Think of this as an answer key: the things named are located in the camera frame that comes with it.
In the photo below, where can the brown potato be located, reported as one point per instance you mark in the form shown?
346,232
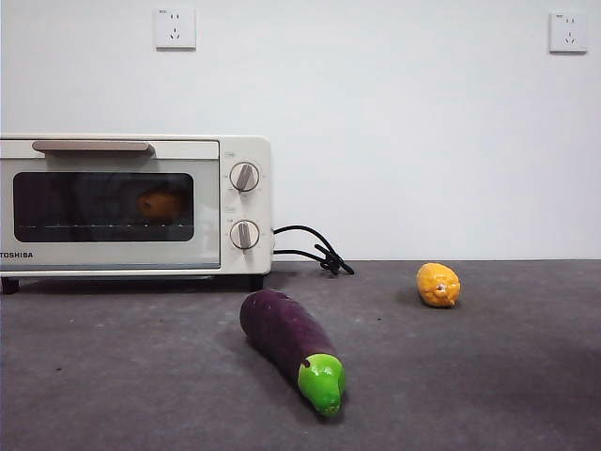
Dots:
160,203

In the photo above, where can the white glass oven door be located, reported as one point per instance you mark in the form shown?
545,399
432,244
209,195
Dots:
94,253

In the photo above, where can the beige oven knob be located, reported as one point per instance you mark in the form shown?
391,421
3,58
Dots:
244,234
244,176

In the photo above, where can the white toaster oven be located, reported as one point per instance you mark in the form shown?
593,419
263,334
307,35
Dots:
244,145

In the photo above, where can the purple eggplant with green stem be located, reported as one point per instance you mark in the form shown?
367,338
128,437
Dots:
285,336

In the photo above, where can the yellow corn cob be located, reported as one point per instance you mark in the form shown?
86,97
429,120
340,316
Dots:
438,285

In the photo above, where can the white wall socket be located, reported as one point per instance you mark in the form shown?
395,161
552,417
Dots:
569,33
176,29

